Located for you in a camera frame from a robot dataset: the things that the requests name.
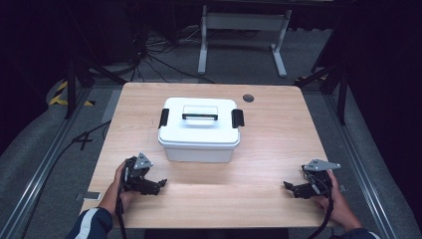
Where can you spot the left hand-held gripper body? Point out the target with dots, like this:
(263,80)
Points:
(136,172)

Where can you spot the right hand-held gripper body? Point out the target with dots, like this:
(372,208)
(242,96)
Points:
(320,181)

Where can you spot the white plastic storage box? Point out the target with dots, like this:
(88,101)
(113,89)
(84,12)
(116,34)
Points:
(199,154)

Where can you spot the black box latch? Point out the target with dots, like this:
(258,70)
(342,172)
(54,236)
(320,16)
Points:
(163,118)
(237,118)

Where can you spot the white storage box lid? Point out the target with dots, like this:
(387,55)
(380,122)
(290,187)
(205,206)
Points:
(199,132)

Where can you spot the person's left hand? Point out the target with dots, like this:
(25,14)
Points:
(114,195)

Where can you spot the person's right hand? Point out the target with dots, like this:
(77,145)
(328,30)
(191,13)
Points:
(340,209)

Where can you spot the grey floor tape piece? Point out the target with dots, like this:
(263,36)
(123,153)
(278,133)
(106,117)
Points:
(89,195)

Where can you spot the black metal stand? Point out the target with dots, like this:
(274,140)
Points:
(341,93)
(71,86)

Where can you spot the yellow black floor tape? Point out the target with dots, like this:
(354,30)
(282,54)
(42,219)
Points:
(58,99)

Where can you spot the aluminium floor rail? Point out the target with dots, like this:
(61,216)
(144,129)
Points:
(40,172)
(361,172)

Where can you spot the white metal desk frame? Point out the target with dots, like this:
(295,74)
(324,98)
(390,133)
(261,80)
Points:
(244,21)

